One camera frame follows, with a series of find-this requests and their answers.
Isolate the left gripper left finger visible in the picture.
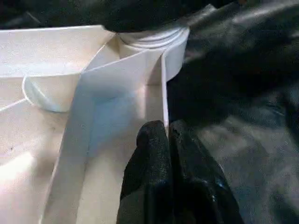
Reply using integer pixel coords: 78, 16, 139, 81
116, 120, 174, 224

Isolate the black plastic mat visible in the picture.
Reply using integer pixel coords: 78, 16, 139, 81
0, 0, 299, 224

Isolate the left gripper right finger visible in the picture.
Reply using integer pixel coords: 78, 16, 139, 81
169, 120, 245, 224

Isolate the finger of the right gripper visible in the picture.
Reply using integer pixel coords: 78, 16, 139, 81
99, 0, 211, 33

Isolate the white plastic table top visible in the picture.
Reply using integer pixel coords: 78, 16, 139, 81
0, 24, 190, 224

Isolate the white plastic table leg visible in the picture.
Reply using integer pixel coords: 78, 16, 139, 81
116, 24, 190, 51

